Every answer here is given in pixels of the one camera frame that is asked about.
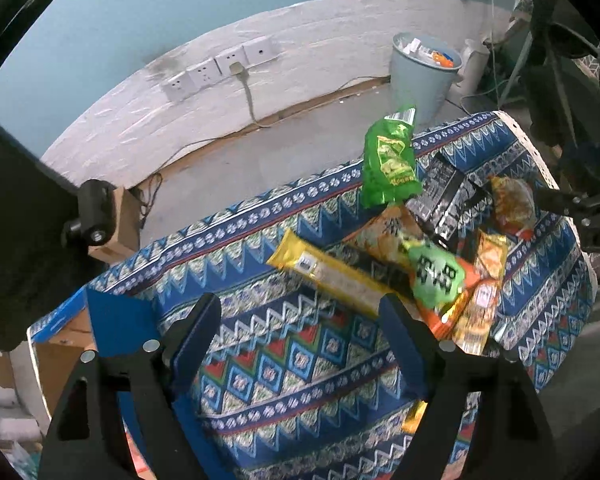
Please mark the black metal frame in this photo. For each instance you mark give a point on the black metal frame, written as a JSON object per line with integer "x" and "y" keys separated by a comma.
{"x": 555, "y": 90}

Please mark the white plastic jug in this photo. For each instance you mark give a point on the white plastic jug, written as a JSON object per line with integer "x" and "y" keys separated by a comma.
{"x": 475, "y": 67}

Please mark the blue patterned tablecloth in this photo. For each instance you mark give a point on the blue patterned tablecloth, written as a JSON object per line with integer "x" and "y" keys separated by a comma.
{"x": 290, "y": 360}

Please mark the grey trash bin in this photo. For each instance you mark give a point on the grey trash bin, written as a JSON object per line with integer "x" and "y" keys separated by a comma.
{"x": 420, "y": 85}

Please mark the black snack packet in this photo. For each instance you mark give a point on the black snack packet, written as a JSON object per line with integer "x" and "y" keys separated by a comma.
{"x": 447, "y": 195}

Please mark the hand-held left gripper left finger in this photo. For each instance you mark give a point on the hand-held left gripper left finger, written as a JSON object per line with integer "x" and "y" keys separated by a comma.
{"x": 196, "y": 345}

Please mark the small cardboard box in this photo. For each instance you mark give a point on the small cardboard box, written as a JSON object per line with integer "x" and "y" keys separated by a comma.
{"x": 122, "y": 230}

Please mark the blue rimmed cardboard box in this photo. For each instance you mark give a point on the blue rimmed cardboard box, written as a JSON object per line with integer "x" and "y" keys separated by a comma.
{"x": 120, "y": 320}

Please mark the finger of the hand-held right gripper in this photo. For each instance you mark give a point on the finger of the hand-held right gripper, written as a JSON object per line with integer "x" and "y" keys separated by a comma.
{"x": 560, "y": 200}

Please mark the black round knob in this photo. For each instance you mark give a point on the black round knob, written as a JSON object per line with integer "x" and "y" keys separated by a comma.
{"x": 92, "y": 207}

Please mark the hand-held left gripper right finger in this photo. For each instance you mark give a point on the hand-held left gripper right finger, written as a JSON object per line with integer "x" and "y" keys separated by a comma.
{"x": 405, "y": 345}

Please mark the small yellow packet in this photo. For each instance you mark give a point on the small yellow packet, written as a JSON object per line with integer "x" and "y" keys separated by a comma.
{"x": 415, "y": 417}

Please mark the small light green packet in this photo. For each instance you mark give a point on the small light green packet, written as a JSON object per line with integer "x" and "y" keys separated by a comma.
{"x": 432, "y": 272}

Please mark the large orange snack packet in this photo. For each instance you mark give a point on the large orange snack packet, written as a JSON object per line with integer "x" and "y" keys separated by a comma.
{"x": 380, "y": 237}

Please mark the large black panel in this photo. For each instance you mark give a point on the large black panel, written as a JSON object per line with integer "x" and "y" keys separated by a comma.
{"x": 20, "y": 220}

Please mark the yellow orange snack packet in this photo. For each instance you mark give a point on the yellow orange snack packet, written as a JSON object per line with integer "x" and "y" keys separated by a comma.
{"x": 485, "y": 290}

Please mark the white wall socket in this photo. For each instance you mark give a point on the white wall socket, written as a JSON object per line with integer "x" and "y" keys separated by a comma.
{"x": 261, "y": 50}
{"x": 203, "y": 74}
{"x": 177, "y": 86}
{"x": 226, "y": 57}

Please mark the long yellow snack packet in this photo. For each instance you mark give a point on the long yellow snack packet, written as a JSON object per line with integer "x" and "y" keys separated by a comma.
{"x": 330, "y": 272}

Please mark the green snack bag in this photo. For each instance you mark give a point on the green snack bag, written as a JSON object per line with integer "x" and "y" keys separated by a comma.
{"x": 387, "y": 165}

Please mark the round orange snack packet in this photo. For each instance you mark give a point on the round orange snack packet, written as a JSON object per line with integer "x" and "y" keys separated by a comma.
{"x": 512, "y": 202}

